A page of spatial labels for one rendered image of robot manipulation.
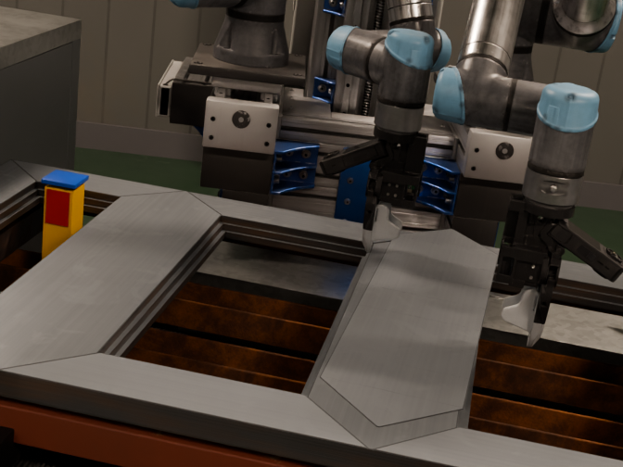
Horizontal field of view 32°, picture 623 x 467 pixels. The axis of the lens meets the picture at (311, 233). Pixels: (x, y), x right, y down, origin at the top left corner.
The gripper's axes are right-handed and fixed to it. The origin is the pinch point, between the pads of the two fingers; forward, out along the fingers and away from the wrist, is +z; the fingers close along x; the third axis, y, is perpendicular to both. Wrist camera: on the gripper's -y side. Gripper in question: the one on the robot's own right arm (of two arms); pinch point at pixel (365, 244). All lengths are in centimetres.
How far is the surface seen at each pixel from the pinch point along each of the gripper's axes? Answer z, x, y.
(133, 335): 3.1, -42.6, -24.5
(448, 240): 0.6, 10.9, 13.0
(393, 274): 0.7, -9.4, 6.0
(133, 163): 87, 279, -134
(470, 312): 0.6, -18.6, 18.6
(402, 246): 0.6, 4.0, 5.9
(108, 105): 66, 292, -153
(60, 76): -9, 40, -71
